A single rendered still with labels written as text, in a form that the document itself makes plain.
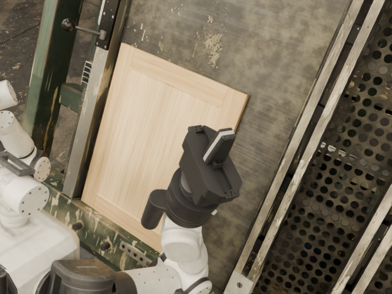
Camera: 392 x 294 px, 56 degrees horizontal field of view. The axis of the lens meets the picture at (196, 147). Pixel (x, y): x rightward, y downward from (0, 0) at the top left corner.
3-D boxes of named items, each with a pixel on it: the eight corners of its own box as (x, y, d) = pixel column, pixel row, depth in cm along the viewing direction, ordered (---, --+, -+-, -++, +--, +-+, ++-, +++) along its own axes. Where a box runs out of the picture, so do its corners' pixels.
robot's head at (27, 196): (18, 232, 68) (18, 194, 63) (-16, 206, 71) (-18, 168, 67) (48, 216, 73) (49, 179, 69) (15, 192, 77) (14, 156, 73)
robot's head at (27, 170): (3, 210, 67) (12, 174, 65) (-25, 189, 70) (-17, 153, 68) (32, 203, 73) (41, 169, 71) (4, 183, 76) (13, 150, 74)
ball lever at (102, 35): (103, 41, 114) (59, 28, 106) (106, 28, 112) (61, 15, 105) (107, 43, 111) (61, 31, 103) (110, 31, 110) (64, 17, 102)
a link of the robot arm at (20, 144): (30, 119, 99) (55, 157, 115) (-3, 112, 101) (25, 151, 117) (10, 150, 93) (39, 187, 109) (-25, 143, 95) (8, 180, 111)
